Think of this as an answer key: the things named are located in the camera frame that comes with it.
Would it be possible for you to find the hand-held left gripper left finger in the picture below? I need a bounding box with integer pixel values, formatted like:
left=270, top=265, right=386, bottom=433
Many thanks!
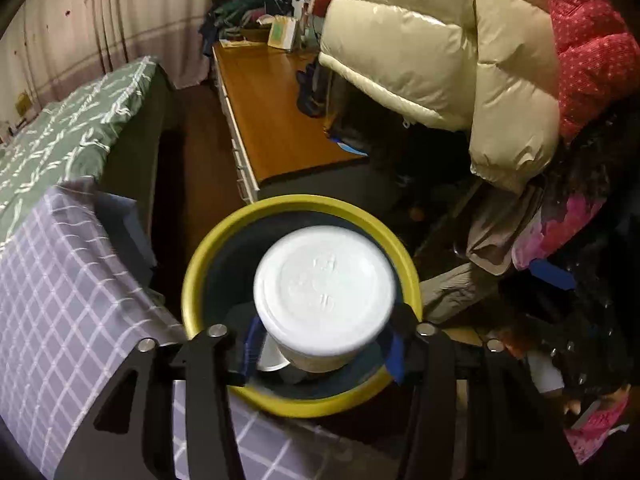
left=54, top=317, right=266, bottom=480

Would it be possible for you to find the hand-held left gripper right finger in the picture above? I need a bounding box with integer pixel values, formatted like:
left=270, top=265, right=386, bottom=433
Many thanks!
left=382, top=305, right=566, bottom=480

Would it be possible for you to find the white paper cup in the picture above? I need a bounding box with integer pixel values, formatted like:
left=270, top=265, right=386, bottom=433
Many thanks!
left=257, top=335, right=292, bottom=373

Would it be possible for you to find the yellow-rimmed dark trash bin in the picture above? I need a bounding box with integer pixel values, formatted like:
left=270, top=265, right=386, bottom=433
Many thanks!
left=181, top=195, right=426, bottom=419

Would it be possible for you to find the beige garment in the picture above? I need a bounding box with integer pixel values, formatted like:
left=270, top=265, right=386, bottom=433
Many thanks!
left=420, top=180, right=546, bottom=323

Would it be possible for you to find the blue box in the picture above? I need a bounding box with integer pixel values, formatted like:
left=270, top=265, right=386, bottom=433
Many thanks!
left=95, top=192, right=158, bottom=286

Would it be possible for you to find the blue tag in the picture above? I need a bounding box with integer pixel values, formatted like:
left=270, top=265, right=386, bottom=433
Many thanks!
left=530, top=258, right=576, bottom=291

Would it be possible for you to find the purple checked tablecloth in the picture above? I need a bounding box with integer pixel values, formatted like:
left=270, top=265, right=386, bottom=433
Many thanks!
left=0, top=177, right=326, bottom=480

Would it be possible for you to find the black sequined garment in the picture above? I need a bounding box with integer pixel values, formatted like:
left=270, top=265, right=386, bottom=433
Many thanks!
left=500, top=110, right=640, bottom=411

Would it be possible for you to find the pink floral cloth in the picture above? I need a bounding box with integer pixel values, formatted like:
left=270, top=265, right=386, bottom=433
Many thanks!
left=512, top=195, right=601, bottom=273

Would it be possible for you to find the pink patterned cloth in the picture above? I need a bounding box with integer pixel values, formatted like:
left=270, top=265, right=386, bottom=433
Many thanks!
left=565, top=392, right=631, bottom=466

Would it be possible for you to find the light blue face mask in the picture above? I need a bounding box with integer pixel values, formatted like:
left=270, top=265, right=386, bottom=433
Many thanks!
left=330, top=135, right=368, bottom=157

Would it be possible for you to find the wooden desk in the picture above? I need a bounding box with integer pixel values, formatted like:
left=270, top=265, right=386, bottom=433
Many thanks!
left=212, top=40, right=371, bottom=203

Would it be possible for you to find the dark blue cloth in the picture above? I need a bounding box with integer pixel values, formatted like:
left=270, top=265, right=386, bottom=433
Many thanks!
left=295, top=62, right=326, bottom=118

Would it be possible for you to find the green patterned duvet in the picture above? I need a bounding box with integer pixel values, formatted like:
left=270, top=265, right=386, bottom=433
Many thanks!
left=0, top=56, right=161, bottom=246

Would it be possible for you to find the cream puffer jacket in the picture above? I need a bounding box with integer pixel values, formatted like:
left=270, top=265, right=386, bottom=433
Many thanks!
left=317, top=0, right=561, bottom=193

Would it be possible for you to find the green and white box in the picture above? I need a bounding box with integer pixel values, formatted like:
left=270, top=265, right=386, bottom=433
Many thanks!
left=267, top=16, right=300, bottom=51

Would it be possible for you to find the pile of dark clothes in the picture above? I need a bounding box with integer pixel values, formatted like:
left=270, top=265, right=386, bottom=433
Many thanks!
left=199, top=0, right=296, bottom=56

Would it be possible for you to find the striped beige curtain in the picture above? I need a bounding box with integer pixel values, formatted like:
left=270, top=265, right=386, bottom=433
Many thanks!
left=0, top=0, right=296, bottom=106

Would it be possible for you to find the red dotted quilted jacket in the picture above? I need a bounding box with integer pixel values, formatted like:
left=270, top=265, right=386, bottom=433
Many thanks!
left=537, top=0, right=638, bottom=146

